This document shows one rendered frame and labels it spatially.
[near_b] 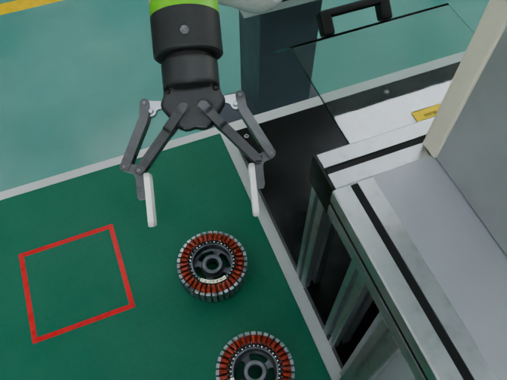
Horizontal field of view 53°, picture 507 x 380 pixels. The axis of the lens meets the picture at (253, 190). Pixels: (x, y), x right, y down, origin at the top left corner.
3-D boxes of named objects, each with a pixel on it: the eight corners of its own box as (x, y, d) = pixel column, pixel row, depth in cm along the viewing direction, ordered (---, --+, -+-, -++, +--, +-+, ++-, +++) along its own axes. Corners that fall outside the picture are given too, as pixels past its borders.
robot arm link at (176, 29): (143, 4, 61) (219, -2, 62) (156, 36, 73) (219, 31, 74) (148, 52, 61) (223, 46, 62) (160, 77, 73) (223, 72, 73)
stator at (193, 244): (177, 243, 85) (175, 233, 82) (243, 236, 86) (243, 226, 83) (180, 307, 80) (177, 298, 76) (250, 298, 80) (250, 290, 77)
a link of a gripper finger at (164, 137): (191, 105, 65) (182, 99, 65) (138, 176, 64) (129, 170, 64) (192, 111, 69) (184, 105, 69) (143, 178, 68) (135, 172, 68)
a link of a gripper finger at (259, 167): (251, 151, 68) (273, 149, 68) (255, 188, 68) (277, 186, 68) (252, 150, 66) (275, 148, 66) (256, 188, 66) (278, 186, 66)
